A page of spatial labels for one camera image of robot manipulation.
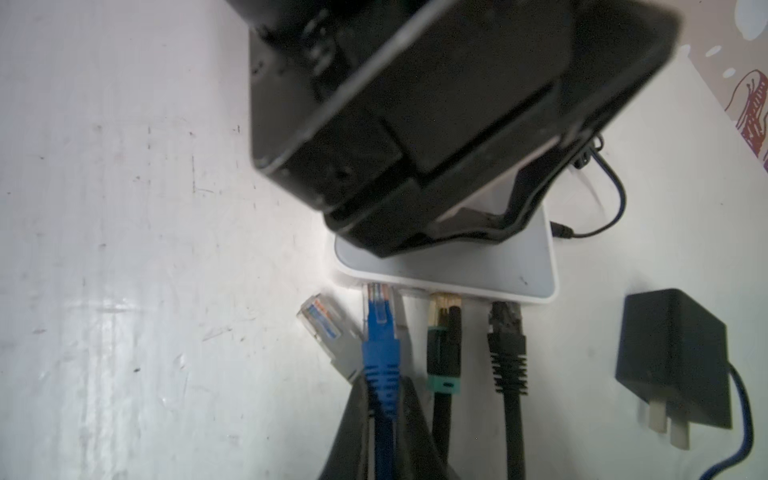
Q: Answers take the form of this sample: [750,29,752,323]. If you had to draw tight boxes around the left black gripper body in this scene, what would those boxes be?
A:
[232,1,681,258]

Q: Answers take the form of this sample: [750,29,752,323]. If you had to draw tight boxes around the green-booted black ethernet cable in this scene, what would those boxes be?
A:
[425,292,464,466]

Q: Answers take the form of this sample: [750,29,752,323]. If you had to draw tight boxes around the white network switch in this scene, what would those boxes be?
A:
[324,206,559,304]

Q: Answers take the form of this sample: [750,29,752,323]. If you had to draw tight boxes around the black power adapter with cord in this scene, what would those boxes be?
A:
[550,133,627,240]

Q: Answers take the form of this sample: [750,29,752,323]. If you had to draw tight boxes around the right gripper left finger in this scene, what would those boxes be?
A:
[319,376,369,480]

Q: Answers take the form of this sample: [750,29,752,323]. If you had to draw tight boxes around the dark blue ethernet cable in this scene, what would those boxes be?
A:
[361,283,402,480]

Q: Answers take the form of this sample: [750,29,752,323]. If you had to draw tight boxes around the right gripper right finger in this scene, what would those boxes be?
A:
[397,376,458,479]

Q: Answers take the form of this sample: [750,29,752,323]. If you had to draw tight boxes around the grey ethernet cable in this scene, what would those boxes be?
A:
[296,293,367,385]

